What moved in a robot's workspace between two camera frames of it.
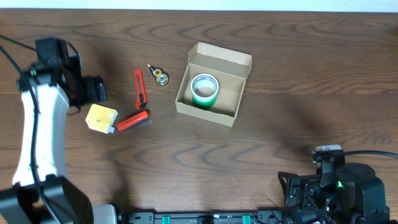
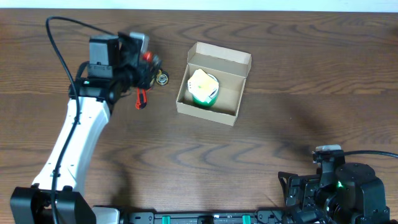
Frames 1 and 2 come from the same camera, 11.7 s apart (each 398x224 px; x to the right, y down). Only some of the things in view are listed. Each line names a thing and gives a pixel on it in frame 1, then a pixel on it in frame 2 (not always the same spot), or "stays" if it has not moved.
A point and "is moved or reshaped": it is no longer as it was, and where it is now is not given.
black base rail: x=263 y=217 stays
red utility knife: x=140 y=98 stays
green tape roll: x=206 y=104 stays
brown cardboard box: x=231 y=68 stays
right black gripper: x=294 y=190 stays
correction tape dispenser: x=161 y=77 stays
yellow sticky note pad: x=101 y=119 is moved or reshaped
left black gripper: x=94 y=89 -> x=144 y=73
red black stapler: x=134 y=121 -> x=147 y=56
